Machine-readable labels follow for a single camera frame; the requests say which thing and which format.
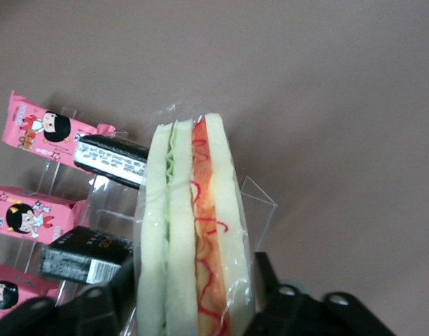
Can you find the clear acrylic stepped display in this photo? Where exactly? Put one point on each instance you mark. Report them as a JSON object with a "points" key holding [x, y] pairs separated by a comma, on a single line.
{"points": [[259, 210]]}

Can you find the triangular sandwich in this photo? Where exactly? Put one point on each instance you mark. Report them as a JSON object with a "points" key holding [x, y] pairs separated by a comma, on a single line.
{"points": [[179, 227]]}

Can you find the pink cartoon snack pack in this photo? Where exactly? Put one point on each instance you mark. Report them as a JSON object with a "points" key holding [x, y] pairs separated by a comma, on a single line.
{"points": [[11, 290], [35, 126], [25, 217]]}

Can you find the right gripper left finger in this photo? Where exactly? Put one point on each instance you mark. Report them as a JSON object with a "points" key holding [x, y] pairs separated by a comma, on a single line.
{"points": [[77, 315]]}

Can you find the small black box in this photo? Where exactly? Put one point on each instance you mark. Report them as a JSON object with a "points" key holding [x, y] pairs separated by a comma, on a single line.
{"points": [[81, 252], [109, 161]]}

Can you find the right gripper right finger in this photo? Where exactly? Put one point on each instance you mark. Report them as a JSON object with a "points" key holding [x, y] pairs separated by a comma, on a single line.
{"points": [[298, 315]]}

